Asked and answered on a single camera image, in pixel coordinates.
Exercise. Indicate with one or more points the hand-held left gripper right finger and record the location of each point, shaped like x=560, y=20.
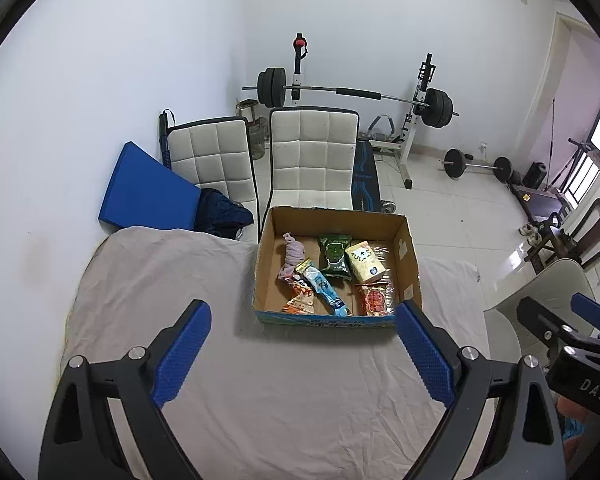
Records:
x=422, y=352

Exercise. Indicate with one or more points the beige plastic chair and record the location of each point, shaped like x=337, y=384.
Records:
x=555, y=290

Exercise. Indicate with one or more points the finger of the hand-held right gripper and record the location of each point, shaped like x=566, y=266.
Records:
x=545, y=320
x=595, y=312

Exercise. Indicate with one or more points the grey table cloth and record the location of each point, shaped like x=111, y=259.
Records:
x=280, y=390

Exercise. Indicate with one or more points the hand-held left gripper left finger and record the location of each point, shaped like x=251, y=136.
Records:
x=180, y=355

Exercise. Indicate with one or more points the treadmill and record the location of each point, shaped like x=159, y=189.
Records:
x=540, y=205

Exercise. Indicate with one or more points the purple sock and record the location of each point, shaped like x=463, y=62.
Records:
x=292, y=255

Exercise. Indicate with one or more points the white barbell rack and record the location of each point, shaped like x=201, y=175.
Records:
x=410, y=130

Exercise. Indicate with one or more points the black weight bench pad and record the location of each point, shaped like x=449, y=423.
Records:
x=366, y=180

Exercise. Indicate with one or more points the red snack packet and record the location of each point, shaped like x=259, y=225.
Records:
x=375, y=301

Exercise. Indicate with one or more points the long barbell with black plates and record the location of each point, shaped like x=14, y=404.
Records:
x=355, y=92

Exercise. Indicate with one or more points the green snack packet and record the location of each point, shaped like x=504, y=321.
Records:
x=335, y=257

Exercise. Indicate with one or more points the dark blue jacket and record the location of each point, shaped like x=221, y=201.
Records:
x=222, y=212

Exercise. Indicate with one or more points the yellow tissue pack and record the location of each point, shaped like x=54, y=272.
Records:
x=364, y=262

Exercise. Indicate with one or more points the dark wooden chair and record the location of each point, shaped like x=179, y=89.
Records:
x=595, y=230

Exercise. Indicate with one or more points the blue foam mat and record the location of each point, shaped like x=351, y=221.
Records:
x=147, y=187

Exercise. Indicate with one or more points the pair of light shoes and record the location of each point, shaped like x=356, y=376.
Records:
x=530, y=232

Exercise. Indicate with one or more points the black speaker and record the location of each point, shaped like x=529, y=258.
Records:
x=535, y=176

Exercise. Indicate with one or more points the clear plastic jug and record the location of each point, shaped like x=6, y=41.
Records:
x=250, y=115

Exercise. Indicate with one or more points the white quilted chair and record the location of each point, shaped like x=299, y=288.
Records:
x=212, y=160
x=312, y=155

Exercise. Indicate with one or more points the short barbell with black plates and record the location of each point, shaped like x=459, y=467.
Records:
x=475, y=165

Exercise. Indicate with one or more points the orange panda snack packet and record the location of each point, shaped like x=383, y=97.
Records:
x=297, y=302

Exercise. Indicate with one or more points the cardboard box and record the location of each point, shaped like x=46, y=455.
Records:
x=267, y=280

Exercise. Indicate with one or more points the long blue snack packet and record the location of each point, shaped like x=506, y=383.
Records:
x=322, y=287

